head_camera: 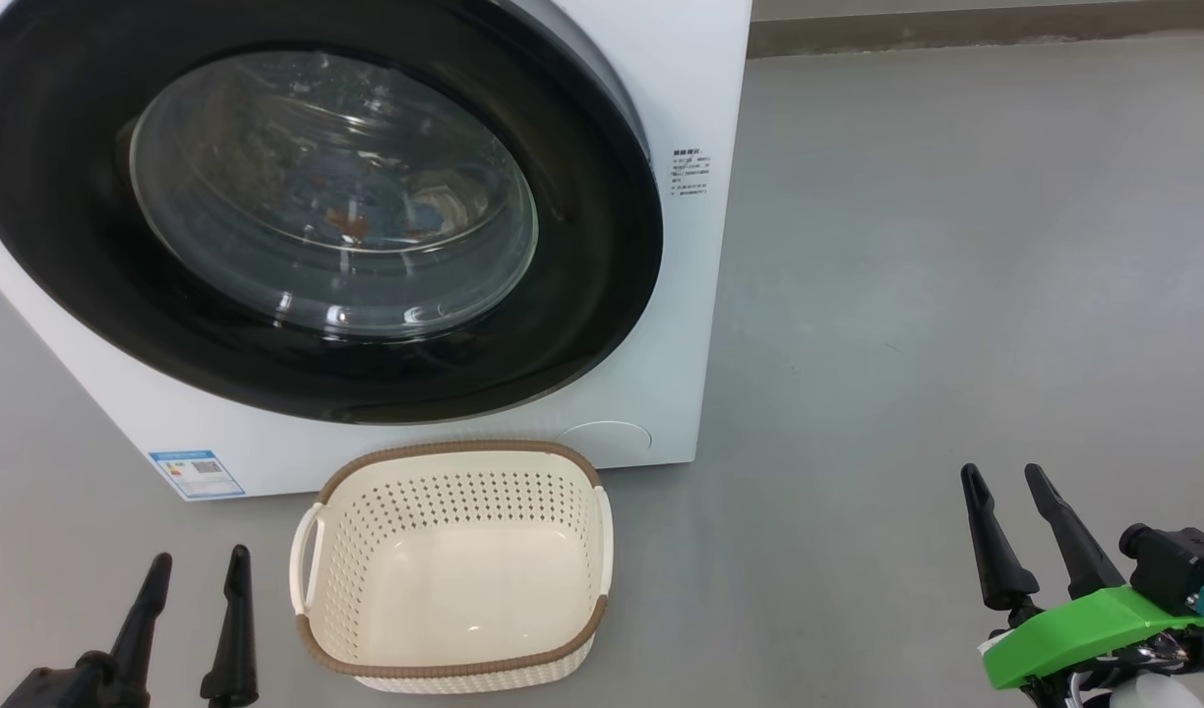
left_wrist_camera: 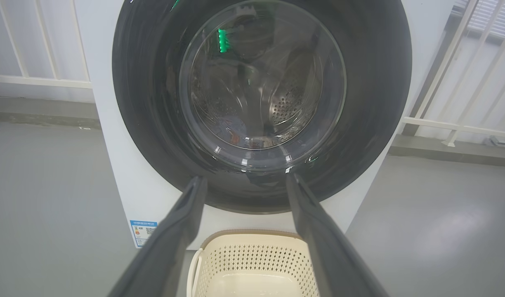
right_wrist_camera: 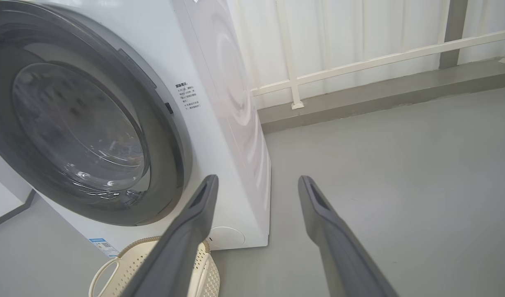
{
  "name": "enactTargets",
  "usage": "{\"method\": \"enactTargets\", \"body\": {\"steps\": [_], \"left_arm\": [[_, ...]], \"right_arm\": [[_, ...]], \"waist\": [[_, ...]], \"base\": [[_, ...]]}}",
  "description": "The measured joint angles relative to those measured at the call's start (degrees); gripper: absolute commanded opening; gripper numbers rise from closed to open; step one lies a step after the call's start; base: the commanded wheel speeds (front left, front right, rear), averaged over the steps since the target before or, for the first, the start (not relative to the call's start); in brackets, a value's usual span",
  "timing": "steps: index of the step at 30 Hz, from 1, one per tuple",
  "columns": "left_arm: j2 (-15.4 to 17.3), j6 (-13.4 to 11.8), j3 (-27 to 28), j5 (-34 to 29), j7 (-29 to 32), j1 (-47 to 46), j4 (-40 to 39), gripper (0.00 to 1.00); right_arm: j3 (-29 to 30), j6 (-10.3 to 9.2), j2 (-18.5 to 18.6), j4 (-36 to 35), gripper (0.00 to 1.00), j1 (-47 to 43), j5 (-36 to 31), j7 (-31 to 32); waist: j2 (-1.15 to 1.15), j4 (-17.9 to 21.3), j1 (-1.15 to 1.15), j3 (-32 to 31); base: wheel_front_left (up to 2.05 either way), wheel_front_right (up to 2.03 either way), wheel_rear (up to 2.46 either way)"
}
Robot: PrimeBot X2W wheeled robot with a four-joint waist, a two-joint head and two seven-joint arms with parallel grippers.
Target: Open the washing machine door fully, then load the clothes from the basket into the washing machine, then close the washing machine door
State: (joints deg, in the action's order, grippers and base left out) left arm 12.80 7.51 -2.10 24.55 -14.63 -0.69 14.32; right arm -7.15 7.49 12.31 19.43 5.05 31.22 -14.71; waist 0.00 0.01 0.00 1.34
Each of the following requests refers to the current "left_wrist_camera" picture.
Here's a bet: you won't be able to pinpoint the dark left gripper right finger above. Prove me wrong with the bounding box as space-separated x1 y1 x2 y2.
286 173 389 297

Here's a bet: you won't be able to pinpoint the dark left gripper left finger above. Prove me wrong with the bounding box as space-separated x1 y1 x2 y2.
107 176 208 297

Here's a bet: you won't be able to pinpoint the blue cartoon print pants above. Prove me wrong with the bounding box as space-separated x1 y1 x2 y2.
215 117 253 147

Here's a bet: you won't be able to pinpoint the black round glass washer door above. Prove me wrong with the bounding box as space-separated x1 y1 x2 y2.
111 0 413 214

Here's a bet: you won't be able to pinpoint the white front-load washing machine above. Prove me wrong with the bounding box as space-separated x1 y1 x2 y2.
73 0 455 250

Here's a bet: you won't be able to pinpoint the steel washing machine drum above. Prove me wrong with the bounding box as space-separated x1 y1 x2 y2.
186 8 344 149

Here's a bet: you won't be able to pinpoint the blue energy label sticker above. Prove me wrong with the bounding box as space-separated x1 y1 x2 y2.
130 220 158 248

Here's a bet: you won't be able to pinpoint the cream perforated laundry basket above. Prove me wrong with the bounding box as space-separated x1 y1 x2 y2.
186 230 319 297

